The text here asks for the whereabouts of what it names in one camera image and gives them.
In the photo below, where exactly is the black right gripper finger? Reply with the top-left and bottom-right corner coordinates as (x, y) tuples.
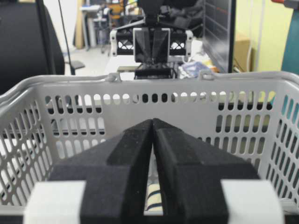
(23, 119), (154, 224)
(151, 118), (286, 224)

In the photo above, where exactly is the crumpled plastic bag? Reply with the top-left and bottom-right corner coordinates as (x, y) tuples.
(178, 61), (219, 79)

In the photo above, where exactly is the striped cream cloth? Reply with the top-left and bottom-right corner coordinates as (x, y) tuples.
(145, 183), (163, 212)

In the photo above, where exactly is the grey plastic shopping basket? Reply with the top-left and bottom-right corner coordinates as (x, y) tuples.
(0, 71), (299, 215)

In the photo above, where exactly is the black office chair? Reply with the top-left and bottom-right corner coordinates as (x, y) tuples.
(0, 0), (86, 95)

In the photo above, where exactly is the dark monitor screen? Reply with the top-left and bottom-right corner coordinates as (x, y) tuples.
(202, 0), (236, 73)

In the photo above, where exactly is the cardboard box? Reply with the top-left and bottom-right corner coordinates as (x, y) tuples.
(233, 32), (251, 72)

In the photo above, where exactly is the right gripper opposite black finger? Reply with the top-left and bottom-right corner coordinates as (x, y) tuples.
(151, 28), (170, 63)
(133, 28), (151, 63)

